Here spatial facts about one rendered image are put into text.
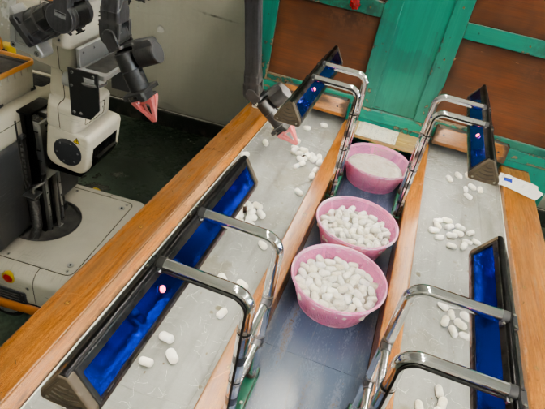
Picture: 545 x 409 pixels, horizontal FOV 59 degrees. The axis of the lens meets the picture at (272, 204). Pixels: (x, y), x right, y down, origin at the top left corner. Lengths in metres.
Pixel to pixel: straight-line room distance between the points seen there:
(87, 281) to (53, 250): 0.84
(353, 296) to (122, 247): 0.63
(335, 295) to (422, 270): 0.32
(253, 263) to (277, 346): 0.24
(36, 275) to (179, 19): 1.87
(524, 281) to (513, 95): 0.83
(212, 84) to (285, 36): 1.19
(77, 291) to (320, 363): 0.61
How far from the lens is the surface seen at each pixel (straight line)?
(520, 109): 2.20
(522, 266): 1.69
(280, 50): 2.22
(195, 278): 0.77
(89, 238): 2.13
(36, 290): 2.03
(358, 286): 1.40
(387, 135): 2.14
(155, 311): 0.78
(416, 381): 1.23
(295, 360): 1.25
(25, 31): 1.51
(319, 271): 1.41
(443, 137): 2.16
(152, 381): 1.11
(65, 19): 1.42
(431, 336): 1.34
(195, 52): 3.27
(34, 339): 1.17
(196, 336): 1.17
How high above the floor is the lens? 1.66
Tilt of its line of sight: 35 degrees down
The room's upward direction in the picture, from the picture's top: 11 degrees clockwise
